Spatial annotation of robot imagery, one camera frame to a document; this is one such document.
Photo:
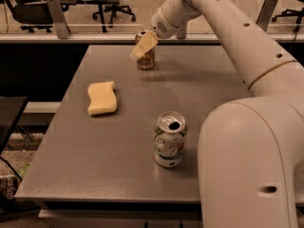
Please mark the yellow wavy sponge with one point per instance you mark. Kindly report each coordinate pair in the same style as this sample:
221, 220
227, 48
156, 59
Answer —
102, 98

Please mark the white green soda can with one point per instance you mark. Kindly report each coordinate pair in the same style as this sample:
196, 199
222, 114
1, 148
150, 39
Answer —
170, 132

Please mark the black side table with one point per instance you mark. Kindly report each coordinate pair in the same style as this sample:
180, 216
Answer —
11, 109

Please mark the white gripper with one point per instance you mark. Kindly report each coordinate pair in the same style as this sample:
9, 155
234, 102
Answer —
161, 25

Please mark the glass barrier panel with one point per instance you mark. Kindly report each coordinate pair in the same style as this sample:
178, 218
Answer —
79, 17

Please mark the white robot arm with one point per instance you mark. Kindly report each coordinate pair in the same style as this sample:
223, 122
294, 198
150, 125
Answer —
249, 148

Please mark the snack bag on floor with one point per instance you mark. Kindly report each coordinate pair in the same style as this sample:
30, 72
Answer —
10, 182

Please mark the right metal glass bracket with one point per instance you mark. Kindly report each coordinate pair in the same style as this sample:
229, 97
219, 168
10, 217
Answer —
266, 13

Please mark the black office chair left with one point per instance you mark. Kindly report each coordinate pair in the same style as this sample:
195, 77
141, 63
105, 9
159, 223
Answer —
32, 14

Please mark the black office chair middle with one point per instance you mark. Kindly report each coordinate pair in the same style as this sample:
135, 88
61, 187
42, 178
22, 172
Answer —
114, 7

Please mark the left metal glass bracket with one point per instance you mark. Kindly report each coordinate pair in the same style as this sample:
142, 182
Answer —
58, 18

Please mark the orange soda can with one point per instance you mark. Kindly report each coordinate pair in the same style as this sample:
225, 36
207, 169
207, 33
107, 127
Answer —
147, 61

